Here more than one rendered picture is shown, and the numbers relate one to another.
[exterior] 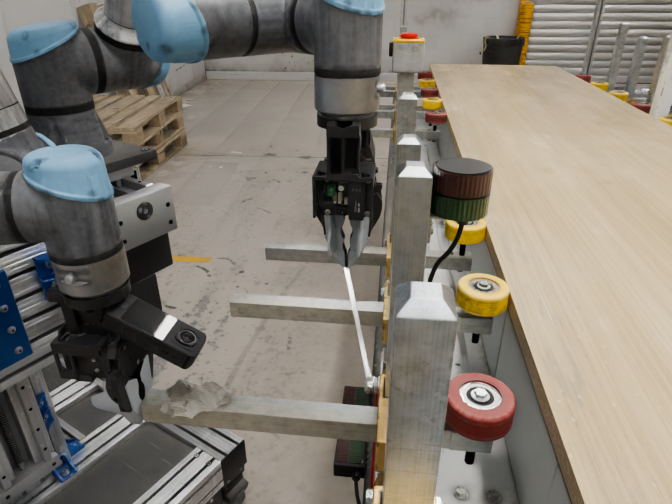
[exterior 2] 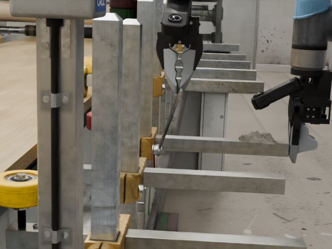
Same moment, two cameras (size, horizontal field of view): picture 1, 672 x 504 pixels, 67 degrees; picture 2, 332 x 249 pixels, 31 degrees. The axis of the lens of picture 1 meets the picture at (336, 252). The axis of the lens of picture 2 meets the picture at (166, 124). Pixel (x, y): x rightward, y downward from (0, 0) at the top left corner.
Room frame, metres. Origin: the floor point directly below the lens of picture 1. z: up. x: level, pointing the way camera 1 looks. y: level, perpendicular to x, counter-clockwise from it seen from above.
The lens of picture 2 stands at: (1.80, -0.10, 1.17)
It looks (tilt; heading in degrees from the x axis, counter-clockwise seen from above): 12 degrees down; 177
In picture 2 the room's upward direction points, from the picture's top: 2 degrees clockwise
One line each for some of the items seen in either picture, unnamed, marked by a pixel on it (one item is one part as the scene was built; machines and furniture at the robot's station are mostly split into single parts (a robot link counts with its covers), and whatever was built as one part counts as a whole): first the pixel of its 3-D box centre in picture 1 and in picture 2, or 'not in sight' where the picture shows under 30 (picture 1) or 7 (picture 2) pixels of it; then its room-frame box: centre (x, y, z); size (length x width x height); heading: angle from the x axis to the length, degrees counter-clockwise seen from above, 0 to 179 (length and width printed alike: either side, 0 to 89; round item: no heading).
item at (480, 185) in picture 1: (461, 177); (123, 2); (0.49, -0.13, 1.16); 0.06 x 0.06 x 0.02
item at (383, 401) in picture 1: (399, 415); (142, 143); (0.48, -0.08, 0.85); 0.13 x 0.06 x 0.05; 174
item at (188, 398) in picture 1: (194, 392); (258, 135); (0.49, 0.18, 0.87); 0.09 x 0.07 x 0.02; 84
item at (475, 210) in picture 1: (459, 200); (123, 14); (0.49, -0.13, 1.13); 0.06 x 0.06 x 0.02
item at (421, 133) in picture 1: (382, 133); not in sight; (1.96, -0.18, 0.82); 0.43 x 0.03 x 0.04; 84
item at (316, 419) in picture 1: (312, 420); (190, 145); (0.47, 0.03, 0.84); 0.43 x 0.03 x 0.04; 84
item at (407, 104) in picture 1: (400, 210); (105, 189); (1.00, -0.14, 0.91); 0.03 x 0.03 x 0.48; 84
